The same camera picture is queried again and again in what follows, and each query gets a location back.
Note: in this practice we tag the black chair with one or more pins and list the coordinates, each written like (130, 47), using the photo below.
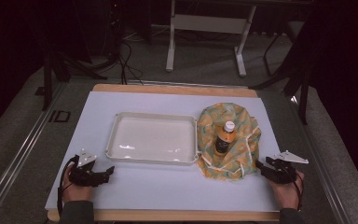
(279, 34)

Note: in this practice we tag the white plastic tray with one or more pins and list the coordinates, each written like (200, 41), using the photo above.
(154, 140)

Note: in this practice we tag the black floor bracket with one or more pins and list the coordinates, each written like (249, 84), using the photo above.
(59, 116)

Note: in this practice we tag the orange green patterned cloth bag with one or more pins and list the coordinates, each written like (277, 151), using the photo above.
(245, 149)

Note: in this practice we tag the orange drink bottle white cap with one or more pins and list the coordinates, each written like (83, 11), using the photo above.
(224, 137)

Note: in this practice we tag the person's left hand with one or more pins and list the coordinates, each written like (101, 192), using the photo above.
(76, 191)

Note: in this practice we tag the aluminium floor rail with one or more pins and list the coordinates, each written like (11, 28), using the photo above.
(320, 165)
(18, 155)

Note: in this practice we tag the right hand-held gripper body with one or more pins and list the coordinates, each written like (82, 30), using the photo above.
(284, 172)

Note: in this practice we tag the white desk frame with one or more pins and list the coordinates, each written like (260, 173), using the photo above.
(209, 23)

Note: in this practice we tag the person's right hand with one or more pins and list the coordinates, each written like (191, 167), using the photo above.
(287, 193)

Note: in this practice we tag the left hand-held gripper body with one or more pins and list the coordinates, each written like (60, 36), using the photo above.
(85, 177)

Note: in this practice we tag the white table mat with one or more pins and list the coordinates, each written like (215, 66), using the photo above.
(155, 186)

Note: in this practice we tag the black metal stand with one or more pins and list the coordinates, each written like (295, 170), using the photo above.
(303, 93)
(48, 77)

